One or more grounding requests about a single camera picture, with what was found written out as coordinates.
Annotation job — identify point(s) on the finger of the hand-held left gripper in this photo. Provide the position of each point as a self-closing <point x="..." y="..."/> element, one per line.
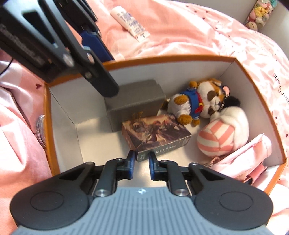
<point x="94" y="72"/>
<point x="94" y="43"/>

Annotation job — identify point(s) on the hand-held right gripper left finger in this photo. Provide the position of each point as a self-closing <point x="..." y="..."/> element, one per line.
<point x="131" y="165"/>

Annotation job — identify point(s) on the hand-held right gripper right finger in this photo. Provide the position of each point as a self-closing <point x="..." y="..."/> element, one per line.
<point x="152" y="167"/>

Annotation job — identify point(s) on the printed card box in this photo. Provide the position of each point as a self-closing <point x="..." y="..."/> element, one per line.
<point x="158" y="133"/>

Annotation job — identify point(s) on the white lotion tube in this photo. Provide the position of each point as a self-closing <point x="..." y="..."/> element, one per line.
<point x="128" y="21"/>

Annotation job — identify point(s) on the grey-brown cardboard box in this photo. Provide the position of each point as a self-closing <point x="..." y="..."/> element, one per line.
<point x="135" y="99"/>

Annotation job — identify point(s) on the brown and white plush toy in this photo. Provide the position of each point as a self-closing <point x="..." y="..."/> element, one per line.
<point x="203" y="95"/>

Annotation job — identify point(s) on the white plush toy striped pants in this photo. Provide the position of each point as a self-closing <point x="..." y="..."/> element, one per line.
<point x="230" y="122"/>

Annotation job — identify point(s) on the pink fabric pouch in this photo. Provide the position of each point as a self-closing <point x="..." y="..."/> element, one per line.
<point x="243" y="158"/>

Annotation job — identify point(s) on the orange cardboard box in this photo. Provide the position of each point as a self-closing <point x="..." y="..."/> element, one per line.
<point x="255" y="95"/>

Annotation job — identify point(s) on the clear round lid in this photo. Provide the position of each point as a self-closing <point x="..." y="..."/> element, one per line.
<point x="41" y="131"/>

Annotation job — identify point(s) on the pink printed blanket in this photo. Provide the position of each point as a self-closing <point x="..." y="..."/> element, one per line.
<point x="192" y="27"/>

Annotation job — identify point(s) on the column of plush toys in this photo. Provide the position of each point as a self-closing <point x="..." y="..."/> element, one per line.
<point x="262" y="13"/>

